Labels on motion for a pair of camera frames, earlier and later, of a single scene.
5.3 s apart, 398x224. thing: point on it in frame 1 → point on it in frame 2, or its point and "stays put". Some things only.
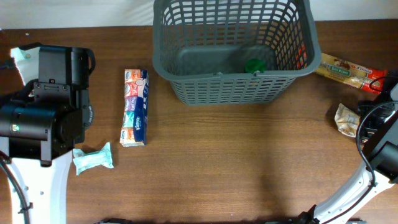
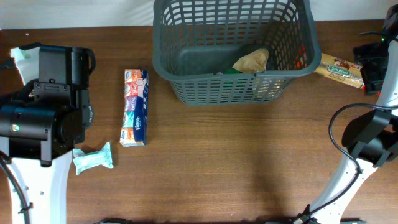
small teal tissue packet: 83,161 stays put
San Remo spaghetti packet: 349,73 stays put
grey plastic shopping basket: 234,53 stays put
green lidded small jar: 253,65 → 232,71
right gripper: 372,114 → 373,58
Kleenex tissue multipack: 135,128 stays put
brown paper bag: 347,122 → 254,61
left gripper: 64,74 stays put
